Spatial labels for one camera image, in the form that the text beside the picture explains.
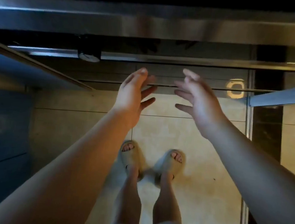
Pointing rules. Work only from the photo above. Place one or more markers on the round grey stove knob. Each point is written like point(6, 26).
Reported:
point(89, 56)

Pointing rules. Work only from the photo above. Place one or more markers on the blue cabinet door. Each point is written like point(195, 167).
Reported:
point(6, 130)

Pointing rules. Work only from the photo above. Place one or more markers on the person's right forearm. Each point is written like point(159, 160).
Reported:
point(259, 180)

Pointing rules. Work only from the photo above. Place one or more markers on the person's leg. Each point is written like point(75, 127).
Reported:
point(129, 198)
point(167, 201)

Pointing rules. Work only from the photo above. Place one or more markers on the person's right leg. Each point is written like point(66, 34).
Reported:
point(167, 201)

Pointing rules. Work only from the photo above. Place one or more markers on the person's right hand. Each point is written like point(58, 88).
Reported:
point(204, 107)

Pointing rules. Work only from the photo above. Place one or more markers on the person's left forearm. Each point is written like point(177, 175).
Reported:
point(68, 181)

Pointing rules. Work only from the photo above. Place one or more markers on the person's left hand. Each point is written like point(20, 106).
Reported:
point(129, 96)

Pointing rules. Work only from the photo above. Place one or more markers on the person's left leg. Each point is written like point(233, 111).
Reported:
point(129, 198)

